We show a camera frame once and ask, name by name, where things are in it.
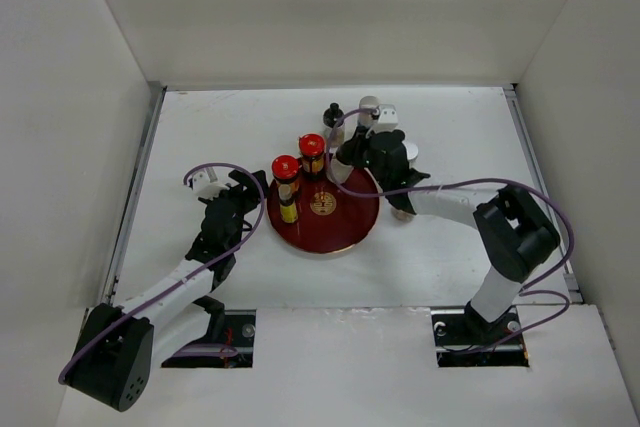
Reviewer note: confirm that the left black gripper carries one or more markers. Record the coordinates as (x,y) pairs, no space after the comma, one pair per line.
(245,192)

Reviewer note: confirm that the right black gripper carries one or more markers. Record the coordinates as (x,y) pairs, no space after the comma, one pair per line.
(355,146)

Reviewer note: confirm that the silver lid spice jar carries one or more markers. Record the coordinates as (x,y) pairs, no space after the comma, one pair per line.
(412,152)

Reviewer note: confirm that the red lid sauce jar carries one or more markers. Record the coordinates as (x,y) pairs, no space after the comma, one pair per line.
(312,151)
(286,171)

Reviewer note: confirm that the blue label silver lid jar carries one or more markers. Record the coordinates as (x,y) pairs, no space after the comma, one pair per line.
(369,112)

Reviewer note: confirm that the yellow label small bottle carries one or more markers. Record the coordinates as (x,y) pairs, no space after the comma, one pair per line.
(287,203)

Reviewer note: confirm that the black cap brown spice bottle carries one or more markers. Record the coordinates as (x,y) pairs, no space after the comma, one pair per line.
(333,132)

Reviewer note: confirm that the pink lid spice jar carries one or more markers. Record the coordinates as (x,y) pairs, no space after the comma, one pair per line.
(401,215)

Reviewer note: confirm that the black cap white salt bottle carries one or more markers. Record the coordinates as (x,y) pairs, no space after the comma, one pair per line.
(338,172)

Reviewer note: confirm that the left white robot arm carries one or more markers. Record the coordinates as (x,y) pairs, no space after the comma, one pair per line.
(120,345)

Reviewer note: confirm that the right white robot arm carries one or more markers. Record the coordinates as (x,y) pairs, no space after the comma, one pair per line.
(515,232)

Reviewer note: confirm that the round red lacquer tray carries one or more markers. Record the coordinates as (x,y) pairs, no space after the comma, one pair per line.
(329,220)

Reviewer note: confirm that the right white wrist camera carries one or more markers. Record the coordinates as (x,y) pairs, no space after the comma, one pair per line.
(387,119)

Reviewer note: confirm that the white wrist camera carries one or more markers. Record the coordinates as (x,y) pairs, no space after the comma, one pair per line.
(204,184)
(387,119)

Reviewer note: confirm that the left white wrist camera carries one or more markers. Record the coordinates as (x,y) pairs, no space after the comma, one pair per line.
(204,184)

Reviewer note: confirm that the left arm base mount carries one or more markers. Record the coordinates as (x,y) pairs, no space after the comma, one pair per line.
(228,342)

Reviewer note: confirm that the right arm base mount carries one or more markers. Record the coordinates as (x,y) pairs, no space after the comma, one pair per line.
(459,346)

